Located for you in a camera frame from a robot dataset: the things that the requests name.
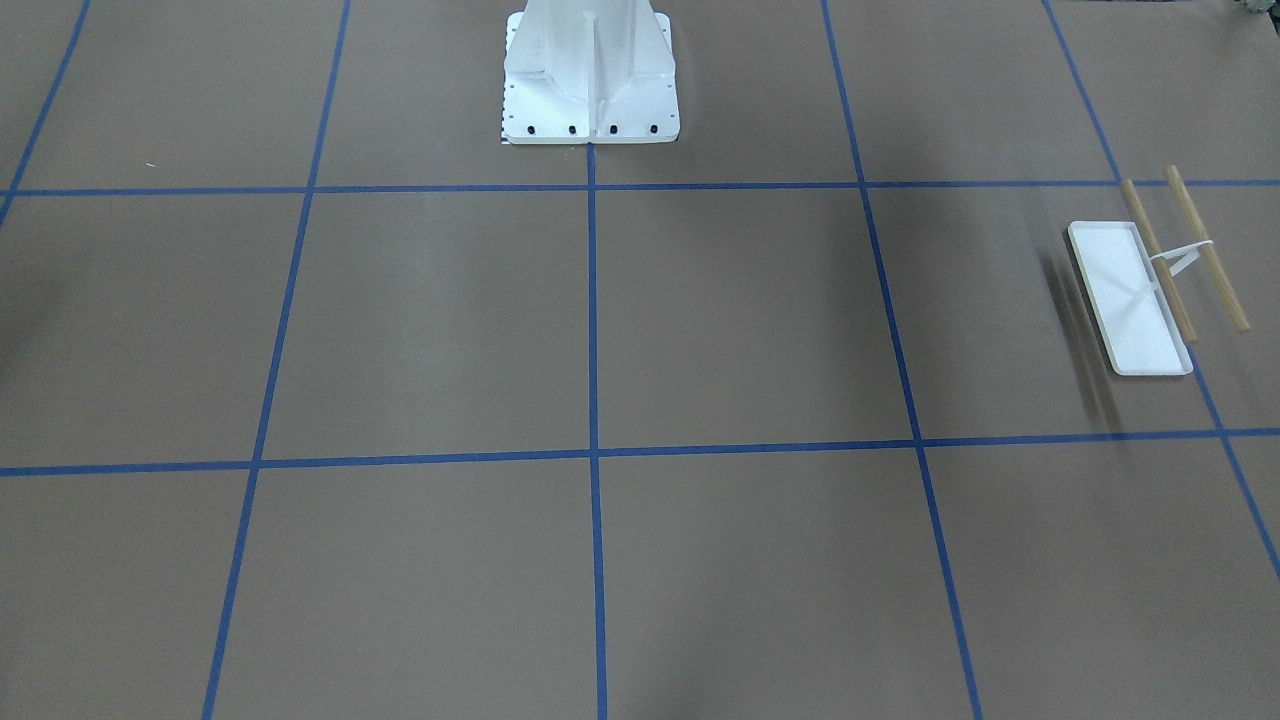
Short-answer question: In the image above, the white towel rack tray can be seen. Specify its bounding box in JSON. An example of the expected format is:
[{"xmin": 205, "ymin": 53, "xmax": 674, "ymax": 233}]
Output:
[{"xmin": 1068, "ymin": 220, "xmax": 1192, "ymax": 377}]

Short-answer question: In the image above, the wooden rack rod inner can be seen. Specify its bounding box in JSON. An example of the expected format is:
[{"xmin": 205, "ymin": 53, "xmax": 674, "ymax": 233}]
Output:
[{"xmin": 1120, "ymin": 178, "xmax": 1199, "ymax": 343}]

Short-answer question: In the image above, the wooden rack rod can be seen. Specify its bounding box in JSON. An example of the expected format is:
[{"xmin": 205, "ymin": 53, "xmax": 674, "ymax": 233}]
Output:
[
  {"xmin": 1164, "ymin": 164, "xmax": 1252, "ymax": 333},
  {"xmin": 1120, "ymin": 178, "xmax": 1199, "ymax": 343}
]

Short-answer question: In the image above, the wooden rack rod outer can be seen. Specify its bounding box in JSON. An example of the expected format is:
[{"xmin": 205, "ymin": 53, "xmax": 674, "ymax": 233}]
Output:
[{"xmin": 1164, "ymin": 164, "xmax": 1252, "ymax": 333}]

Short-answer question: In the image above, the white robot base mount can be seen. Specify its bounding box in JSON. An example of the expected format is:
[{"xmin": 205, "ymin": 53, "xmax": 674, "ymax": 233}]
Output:
[{"xmin": 500, "ymin": 1, "xmax": 681, "ymax": 145}]

